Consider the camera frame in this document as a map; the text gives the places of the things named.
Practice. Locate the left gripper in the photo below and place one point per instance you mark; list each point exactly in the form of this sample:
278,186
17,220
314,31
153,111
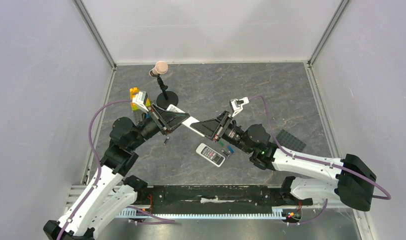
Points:
168,120

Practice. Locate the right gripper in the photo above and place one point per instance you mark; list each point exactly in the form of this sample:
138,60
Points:
221,126

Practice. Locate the long white remote control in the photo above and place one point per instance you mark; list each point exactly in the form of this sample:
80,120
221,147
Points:
187,123

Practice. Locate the blue battery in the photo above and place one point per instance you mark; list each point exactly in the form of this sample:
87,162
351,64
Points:
230,149

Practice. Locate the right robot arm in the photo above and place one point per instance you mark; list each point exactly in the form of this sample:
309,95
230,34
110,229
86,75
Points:
346,179

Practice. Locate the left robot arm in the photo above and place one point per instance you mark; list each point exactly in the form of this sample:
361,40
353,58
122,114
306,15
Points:
110,190

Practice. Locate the white grey remote control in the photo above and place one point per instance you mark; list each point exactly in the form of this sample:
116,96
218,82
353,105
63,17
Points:
209,154

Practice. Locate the pink microphone on stand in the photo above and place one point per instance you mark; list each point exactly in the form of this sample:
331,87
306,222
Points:
165,98

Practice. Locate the yellow toy brick tower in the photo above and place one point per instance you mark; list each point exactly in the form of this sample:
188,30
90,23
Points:
132,92

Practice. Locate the dark studded baseplate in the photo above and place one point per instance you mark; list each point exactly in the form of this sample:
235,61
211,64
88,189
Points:
289,141

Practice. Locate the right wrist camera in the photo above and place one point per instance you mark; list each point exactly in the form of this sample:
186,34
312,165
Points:
237,105

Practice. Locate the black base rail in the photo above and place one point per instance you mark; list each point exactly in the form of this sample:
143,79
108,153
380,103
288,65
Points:
217,199

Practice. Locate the white cable duct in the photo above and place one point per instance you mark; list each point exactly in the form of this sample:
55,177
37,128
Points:
274,214

